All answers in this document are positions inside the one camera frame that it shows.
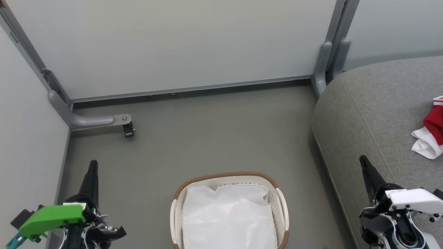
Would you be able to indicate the grey partition corner post with foot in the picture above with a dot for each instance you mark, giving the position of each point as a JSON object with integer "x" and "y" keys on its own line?
{"x": 90, "y": 121}

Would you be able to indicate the black caster wheel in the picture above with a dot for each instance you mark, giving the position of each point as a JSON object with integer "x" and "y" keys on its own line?
{"x": 128, "y": 130}

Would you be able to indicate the white cloth basket liner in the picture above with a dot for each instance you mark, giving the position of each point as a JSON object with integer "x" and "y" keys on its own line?
{"x": 228, "y": 218}

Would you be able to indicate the grey partition post with two feet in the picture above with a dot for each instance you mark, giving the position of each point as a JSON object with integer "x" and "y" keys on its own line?
{"x": 323, "y": 62}

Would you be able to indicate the metal partition base rail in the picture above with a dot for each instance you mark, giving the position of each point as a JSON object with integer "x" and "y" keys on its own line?
{"x": 190, "y": 89}

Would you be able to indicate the red and white garment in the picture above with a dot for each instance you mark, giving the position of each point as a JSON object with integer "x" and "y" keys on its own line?
{"x": 434, "y": 121}

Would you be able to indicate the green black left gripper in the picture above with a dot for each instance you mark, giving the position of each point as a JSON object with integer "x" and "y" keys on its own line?
{"x": 52, "y": 218}

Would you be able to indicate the white basket with brown rim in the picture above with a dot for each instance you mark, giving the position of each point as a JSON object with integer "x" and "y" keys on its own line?
{"x": 281, "y": 207}

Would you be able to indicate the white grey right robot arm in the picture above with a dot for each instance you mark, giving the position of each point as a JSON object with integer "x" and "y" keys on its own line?
{"x": 405, "y": 243}

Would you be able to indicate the grey fabric sofa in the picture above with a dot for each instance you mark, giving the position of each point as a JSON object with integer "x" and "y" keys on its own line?
{"x": 373, "y": 110}

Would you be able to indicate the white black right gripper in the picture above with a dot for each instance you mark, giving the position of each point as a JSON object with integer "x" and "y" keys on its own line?
{"x": 408, "y": 200}

